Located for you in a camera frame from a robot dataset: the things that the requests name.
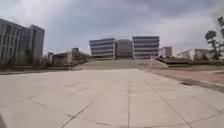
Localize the wide grey steps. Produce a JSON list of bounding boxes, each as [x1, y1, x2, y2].
[[71, 58, 169, 71]]

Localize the grey building with banded floors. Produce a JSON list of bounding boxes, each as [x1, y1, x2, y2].
[[88, 35, 161, 61]]

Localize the pale concrete slab plaza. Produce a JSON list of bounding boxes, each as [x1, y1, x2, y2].
[[0, 68, 224, 128]]

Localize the pale lamp pole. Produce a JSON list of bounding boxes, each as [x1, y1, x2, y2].
[[149, 54, 154, 69]]

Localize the low grey building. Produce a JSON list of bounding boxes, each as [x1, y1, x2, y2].
[[46, 47, 92, 67]]

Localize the small pale building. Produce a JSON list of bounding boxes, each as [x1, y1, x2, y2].
[[159, 46, 174, 59]]

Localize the dark kerb strip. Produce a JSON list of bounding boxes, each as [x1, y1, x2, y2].
[[146, 69, 224, 94]]

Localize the low pale building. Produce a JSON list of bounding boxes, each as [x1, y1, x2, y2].
[[179, 48, 211, 62]]

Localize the tall grey building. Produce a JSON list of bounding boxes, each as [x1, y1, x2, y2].
[[0, 18, 46, 67]]

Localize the tree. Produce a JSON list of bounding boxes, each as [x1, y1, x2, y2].
[[204, 29, 221, 61]]

